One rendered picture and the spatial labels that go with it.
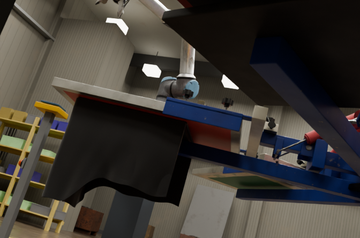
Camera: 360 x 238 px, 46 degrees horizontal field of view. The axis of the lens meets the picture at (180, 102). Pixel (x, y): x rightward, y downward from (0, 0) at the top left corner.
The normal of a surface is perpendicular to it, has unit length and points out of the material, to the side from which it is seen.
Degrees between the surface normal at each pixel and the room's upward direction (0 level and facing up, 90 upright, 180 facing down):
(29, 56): 90
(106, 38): 90
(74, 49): 90
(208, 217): 75
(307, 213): 90
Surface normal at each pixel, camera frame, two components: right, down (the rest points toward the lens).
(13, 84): 0.92, 0.15
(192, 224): -0.21, -0.59
